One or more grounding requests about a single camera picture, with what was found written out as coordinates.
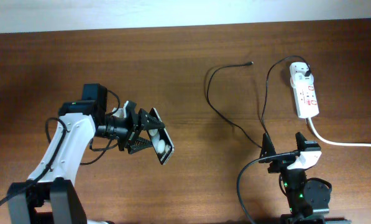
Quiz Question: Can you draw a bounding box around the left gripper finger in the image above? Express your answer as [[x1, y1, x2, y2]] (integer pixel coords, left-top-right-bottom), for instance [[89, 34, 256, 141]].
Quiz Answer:
[[138, 108, 165, 131], [127, 137, 153, 154]]

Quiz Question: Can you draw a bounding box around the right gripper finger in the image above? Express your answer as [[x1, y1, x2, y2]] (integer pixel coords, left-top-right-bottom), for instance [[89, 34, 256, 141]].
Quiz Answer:
[[295, 132, 307, 151], [260, 133, 276, 158]]

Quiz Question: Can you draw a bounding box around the black smartphone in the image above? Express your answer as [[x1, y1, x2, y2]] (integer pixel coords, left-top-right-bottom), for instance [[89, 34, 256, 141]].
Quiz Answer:
[[147, 108, 175, 165]]

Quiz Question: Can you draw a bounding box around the black charger cable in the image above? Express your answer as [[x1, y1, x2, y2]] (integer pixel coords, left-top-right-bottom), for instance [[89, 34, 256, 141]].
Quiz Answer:
[[206, 55, 313, 149]]

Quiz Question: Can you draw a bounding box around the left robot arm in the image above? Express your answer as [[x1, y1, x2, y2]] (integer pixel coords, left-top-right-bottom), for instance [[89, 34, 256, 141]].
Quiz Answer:
[[7, 83, 175, 223]]

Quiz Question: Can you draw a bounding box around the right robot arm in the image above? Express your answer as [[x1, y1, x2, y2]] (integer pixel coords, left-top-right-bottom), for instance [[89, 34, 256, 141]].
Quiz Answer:
[[260, 132, 332, 223]]

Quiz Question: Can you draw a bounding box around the white power strip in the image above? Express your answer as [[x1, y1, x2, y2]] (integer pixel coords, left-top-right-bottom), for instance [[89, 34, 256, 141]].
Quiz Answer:
[[290, 62, 319, 119]]

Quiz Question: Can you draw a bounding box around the white power strip cord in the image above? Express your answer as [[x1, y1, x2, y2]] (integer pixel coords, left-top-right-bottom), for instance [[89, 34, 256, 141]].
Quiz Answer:
[[306, 117, 371, 149]]

